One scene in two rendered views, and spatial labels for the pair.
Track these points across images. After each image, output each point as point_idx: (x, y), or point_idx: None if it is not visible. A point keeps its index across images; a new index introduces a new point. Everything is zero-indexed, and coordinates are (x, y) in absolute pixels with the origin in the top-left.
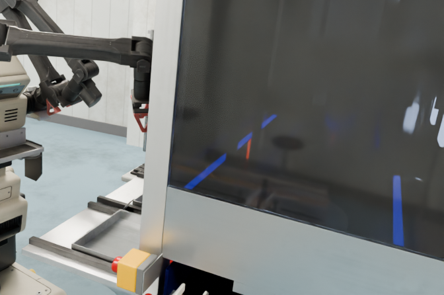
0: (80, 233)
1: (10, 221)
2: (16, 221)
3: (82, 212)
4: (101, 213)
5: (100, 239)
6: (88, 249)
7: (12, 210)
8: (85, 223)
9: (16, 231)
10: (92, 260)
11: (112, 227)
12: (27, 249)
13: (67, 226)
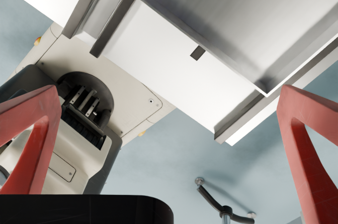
0: (197, 69)
1: (70, 123)
2: (64, 115)
3: (121, 64)
4: (123, 29)
5: (230, 38)
6: (294, 72)
7: (63, 132)
8: (162, 60)
9: (72, 107)
10: (317, 63)
11: (183, 12)
12: (234, 139)
13: (172, 89)
